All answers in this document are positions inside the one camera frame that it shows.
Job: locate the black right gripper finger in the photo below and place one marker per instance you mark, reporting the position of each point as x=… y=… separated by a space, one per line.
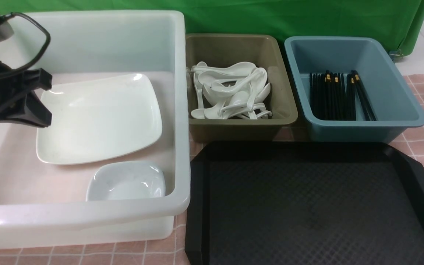
x=28 y=111
x=34 y=79

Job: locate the large white square plate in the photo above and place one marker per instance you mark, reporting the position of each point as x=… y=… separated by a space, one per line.
x=98 y=120

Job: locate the small white sauce dish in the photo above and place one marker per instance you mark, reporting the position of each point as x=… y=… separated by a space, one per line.
x=127 y=180

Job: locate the white spoon left of pile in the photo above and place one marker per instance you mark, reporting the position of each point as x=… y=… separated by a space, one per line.
x=198 y=113

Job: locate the white spoon of pile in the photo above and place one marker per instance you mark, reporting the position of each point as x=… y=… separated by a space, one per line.
x=198 y=113
x=258 y=82
x=241 y=69

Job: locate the olive plastic spoon bin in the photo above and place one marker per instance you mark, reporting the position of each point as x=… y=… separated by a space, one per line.
x=222 y=50

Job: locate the white spoon top of pile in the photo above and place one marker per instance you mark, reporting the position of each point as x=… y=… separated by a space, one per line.
x=241 y=69

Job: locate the white spoon right of pile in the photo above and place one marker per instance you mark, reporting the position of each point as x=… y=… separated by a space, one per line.
x=258 y=82

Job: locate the black plastic serving tray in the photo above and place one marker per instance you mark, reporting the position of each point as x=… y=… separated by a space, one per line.
x=305 y=203

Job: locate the black chopsticks bundle in bin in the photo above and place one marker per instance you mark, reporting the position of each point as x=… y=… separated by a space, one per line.
x=334 y=96

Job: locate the blue plastic chopstick bin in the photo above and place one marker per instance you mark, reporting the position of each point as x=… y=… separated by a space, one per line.
x=396 y=108

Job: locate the green backdrop cloth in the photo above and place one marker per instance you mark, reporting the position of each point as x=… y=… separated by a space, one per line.
x=394 y=23

